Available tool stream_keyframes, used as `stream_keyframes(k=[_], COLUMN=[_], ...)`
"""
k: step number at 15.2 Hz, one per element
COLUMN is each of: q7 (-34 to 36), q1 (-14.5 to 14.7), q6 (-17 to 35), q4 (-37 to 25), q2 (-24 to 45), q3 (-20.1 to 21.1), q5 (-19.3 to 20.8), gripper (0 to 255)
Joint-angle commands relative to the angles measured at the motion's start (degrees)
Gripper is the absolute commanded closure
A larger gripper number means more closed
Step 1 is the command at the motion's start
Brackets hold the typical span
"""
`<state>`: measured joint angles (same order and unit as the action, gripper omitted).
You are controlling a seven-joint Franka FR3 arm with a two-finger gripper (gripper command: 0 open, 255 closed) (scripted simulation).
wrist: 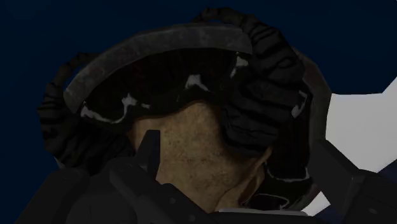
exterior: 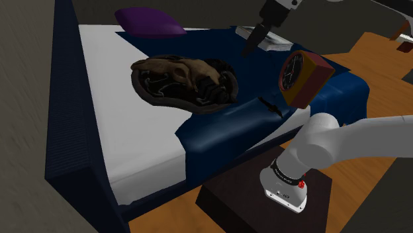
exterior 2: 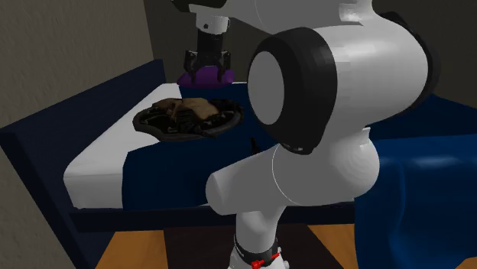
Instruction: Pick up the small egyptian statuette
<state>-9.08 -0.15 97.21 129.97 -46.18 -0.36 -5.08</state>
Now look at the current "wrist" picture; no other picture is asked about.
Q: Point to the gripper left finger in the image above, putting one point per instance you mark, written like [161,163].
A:
[130,192]

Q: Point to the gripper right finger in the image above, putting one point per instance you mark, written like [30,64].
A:
[356,192]

